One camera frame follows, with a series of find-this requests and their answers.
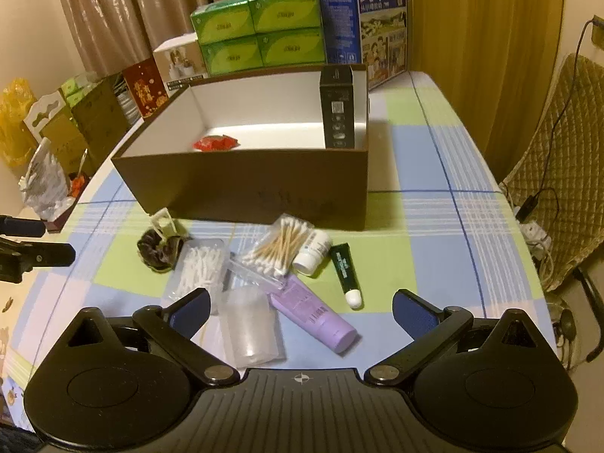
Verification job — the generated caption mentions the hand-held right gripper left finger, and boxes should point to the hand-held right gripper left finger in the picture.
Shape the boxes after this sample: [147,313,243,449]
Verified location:
[66,288,239,386]

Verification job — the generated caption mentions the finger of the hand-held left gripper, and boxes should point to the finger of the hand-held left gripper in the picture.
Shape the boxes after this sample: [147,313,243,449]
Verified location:
[0,237,76,285]
[0,216,46,238]

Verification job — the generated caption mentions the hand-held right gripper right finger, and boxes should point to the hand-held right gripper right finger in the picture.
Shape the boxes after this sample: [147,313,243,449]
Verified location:
[365,288,541,386]

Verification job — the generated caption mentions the clear box of white swabs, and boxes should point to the clear box of white swabs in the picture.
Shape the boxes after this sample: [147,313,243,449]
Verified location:
[165,238,227,312]

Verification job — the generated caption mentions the clear plastic cup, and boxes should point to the clear plastic cup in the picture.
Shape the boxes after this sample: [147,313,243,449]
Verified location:
[218,285,288,370]

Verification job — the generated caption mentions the green lip gel tube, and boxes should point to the green lip gel tube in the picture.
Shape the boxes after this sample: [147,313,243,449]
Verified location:
[330,242,364,310]

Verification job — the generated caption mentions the cream hair clip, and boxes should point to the cream hair clip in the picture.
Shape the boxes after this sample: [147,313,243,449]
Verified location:
[150,208,176,237]

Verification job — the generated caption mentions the purple cream tube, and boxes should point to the purple cream tube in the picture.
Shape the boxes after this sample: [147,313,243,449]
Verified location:
[267,274,357,354]

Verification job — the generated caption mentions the brown cardboard box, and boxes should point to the brown cardboard box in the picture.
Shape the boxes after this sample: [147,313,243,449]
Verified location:
[111,63,370,232]

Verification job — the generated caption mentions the white plastic bag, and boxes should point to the white plastic bag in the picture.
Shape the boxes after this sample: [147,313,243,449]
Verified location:
[19,139,71,220]

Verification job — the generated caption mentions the dark hair scrunchie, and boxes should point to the dark hair scrunchie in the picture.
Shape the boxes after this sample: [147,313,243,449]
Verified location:
[137,226,190,273]

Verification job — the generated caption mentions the clear plastic case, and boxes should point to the clear plastic case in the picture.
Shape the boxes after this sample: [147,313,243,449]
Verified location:
[226,259,288,291]

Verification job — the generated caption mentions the tan box with white top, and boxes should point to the tan box with white top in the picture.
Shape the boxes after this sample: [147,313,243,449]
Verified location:
[23,89,90,175]

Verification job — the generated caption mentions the yellow plastic bag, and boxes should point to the yellow plastic bag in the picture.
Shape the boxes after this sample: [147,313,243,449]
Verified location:
[0,78,39,168]

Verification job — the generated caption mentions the bag of wooden cotton swabs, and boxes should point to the bag of wooden cotton swabs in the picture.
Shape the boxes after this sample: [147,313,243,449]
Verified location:
[242,214,316,277]

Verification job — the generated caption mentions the small white bottle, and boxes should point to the small white bottle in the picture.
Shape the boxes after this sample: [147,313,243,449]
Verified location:
[293,231,333,274]

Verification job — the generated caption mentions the olive brown box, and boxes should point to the olive brown box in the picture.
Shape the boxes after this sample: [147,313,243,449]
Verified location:
[71,74,135,171]

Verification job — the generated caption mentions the white power strip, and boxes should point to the white power strip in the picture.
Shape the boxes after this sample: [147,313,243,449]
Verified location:
[519,219,553,256]

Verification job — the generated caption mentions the small green tissue packets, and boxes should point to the small green tissue packets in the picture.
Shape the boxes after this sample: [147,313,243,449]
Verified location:
[60,72,100,105]

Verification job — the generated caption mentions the red snack packet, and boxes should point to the red snack packet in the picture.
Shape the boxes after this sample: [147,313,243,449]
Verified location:
[193,135,240,152]

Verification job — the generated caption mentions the red gift box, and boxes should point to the red gift box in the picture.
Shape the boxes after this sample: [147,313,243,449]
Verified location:
[123,58,169,119]

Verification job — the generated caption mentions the chair with quilted cover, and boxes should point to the chair with quilted cover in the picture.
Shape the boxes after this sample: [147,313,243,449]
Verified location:
[500,52,604,364]

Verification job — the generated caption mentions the tall black carton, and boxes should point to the tall black carton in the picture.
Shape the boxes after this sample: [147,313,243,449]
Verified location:
[319,66,354,148]

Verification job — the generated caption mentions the white printed box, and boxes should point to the white printed box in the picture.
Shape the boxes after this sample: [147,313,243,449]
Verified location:
[152,33,209,97]

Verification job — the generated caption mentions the brown curtain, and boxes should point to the brown curtain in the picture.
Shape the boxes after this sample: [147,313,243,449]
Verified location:
[49,0,383,76]

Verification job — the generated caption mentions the yellow curtain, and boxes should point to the yellow curtain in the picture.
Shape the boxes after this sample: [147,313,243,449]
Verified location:
[408,0,567,190]

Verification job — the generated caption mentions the stack of green tissue packs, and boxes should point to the stack of green tissue packs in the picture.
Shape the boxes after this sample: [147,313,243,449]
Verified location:
[190,0,327,76]

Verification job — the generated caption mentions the blue milk carton box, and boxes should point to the blue milk carton box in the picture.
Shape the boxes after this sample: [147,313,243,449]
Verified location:
[315,0,409,91]

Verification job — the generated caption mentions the black cable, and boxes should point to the black cable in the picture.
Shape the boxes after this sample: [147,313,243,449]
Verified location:
[516,19,604,222]

